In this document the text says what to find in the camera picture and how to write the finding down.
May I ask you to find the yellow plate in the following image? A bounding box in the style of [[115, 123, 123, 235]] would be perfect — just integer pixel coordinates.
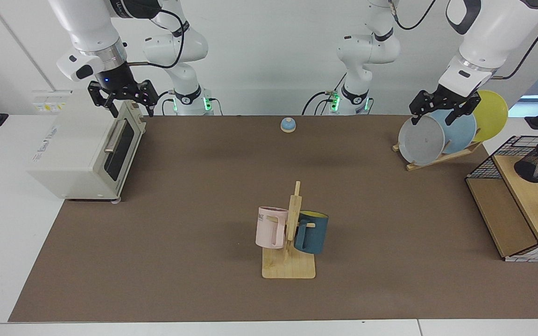
[[472, 90, 509, 143]]

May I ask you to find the light blue plate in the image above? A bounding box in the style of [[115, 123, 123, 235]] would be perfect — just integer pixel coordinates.
[[430, 108, 477, 154]]

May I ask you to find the grey plate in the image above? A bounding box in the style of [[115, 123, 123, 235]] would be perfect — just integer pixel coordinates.
[[398, 115, 446, 166]]

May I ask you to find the white socket box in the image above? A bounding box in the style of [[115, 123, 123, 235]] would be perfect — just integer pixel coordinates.
[[32, 90, 73, 114]]

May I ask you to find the wooden plate rack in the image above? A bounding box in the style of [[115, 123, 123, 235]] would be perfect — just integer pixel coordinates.
[[392, 141, 483, 172]]

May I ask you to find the pale toaster oven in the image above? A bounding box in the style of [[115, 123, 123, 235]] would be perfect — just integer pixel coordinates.
[[27, 89, 147, 202]]

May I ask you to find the brown table cloth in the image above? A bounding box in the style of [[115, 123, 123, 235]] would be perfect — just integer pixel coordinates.
[[8, 115, 538, 322]]

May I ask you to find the dark teal mug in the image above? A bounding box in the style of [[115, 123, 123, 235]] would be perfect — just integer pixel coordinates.
[[294, 211, 329, 255]]

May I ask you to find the pink mug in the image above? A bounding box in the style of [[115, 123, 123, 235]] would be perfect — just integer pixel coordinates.
[[255, 206, 290, 250]]

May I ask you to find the wooden cup stand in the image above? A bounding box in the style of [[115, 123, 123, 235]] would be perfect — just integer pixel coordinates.
[[262, 181, 316, 280]]

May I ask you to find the black base cable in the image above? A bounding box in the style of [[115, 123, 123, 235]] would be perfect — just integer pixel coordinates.
[[302, 75, 347, 116], [159, 91, 176, 116]]

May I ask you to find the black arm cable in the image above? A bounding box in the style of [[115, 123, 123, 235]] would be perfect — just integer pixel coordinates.
[[492, 5, 538, 80], [127, 7, 191, 70]]

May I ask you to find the wire basket with wooden floor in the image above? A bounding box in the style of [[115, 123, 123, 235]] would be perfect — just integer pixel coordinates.
[[465, 135, 538, 263]]

